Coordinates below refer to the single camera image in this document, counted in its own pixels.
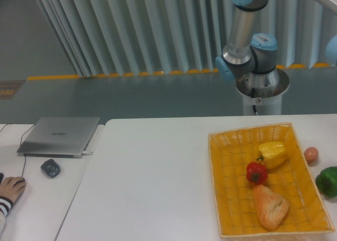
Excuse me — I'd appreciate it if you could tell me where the person's hand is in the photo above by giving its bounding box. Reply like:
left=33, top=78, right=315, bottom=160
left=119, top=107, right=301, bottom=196
left=1, top=177, right=26, bottom=203

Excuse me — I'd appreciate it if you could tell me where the black computer mouse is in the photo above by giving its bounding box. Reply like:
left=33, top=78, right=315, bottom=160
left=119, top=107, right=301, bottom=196
left=13, top=177, right=25, bottom=189

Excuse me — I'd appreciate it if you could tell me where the red bell pepper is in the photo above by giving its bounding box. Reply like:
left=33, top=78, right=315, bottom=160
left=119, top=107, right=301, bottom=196
left=246, top=162, right=268, bottom=185

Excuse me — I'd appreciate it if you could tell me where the striped sleeve forearm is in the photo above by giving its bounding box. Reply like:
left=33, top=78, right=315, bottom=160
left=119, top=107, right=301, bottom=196
left=0, top=196, right=13, bottom=233

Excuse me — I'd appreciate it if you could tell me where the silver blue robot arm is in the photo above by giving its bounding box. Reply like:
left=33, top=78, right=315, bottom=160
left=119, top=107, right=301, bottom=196
left=215, top=0, right=277, bottom=81

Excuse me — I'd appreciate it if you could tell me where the yellow bell pepper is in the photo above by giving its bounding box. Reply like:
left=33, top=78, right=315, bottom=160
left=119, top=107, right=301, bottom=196
left=256, top=142, right=287, bottom=169

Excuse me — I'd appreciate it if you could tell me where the green bell pepper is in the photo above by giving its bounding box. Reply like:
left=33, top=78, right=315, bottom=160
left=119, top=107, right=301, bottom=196
left=315, top=166, right=336, bottom=198

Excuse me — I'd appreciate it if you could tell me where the black object at left edge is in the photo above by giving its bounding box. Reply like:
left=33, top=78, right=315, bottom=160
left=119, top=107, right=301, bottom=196
left=0, top=173, right=4, bottom=184

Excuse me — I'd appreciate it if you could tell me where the small black dish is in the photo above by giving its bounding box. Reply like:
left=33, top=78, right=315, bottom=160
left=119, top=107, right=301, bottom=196
left=41, top=159, right=61, bottom=178

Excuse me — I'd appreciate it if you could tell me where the silver closed laptop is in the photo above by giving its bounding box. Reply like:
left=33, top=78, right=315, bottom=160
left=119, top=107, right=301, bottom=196
left=17, top=117, right=100, bottom=158

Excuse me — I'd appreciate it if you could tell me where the white usb plug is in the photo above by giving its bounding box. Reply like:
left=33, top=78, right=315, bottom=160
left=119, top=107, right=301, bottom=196
left=82, top=151, right=93, bottom=156

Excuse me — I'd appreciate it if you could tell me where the yellow wicker basket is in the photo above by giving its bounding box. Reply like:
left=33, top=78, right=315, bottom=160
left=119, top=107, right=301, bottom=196
left=208, top=123, right=335, bottom=240

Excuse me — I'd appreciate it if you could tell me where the triangular bread piece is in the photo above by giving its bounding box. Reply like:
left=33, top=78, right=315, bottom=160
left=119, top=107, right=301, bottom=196
left=253, top=184, right=290, bottom=231

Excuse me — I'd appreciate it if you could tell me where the brown egg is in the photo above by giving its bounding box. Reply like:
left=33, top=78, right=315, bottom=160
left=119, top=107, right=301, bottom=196
left=304, top=147, right=319, bottom=165

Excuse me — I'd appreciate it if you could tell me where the black mouse cable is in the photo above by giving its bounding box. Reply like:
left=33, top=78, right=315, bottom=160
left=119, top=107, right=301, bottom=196
left=19, top=124, right=36, bottom=179

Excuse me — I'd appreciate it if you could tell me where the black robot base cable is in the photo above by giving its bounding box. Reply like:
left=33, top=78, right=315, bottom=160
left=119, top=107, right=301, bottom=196
left=251, top=87, right=260, bottom=116

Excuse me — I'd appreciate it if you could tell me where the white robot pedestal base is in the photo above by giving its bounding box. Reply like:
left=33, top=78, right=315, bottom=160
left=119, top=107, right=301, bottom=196
left=236, top=68, right=290, bottom=116

